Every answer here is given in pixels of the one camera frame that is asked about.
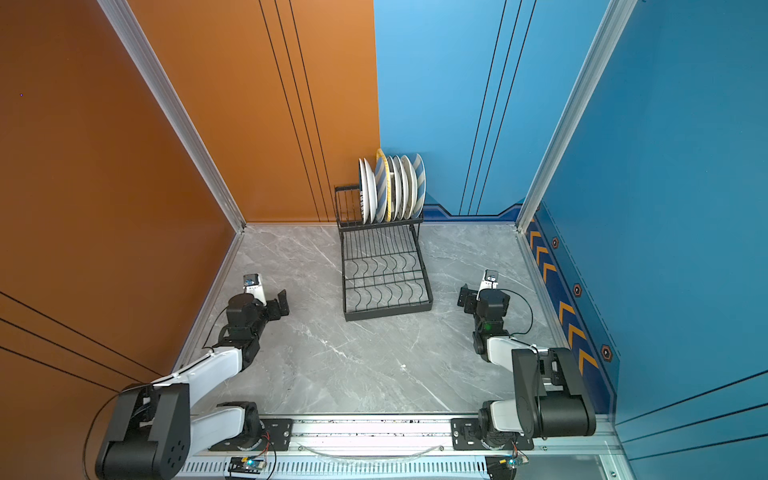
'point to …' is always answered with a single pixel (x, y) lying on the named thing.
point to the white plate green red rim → (364, 192)
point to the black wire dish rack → (384, 265)
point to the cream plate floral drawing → (412, 186)
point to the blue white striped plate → (420, 174)
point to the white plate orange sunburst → (372, 191)
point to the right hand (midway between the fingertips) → (479, 287)
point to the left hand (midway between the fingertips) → (269, 290)
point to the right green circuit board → (515, 461)
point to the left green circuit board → (246, 465)
